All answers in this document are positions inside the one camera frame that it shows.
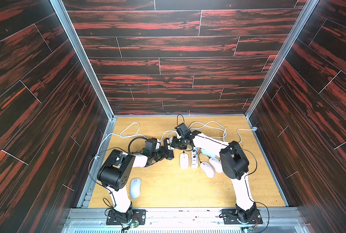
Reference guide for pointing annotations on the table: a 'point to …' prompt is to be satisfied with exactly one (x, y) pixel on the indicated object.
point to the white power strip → (194, 157)
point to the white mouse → (135, 188)
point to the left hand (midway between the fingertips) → (171, 152)
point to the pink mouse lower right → (209, 170)
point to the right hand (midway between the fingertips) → (173, 144)
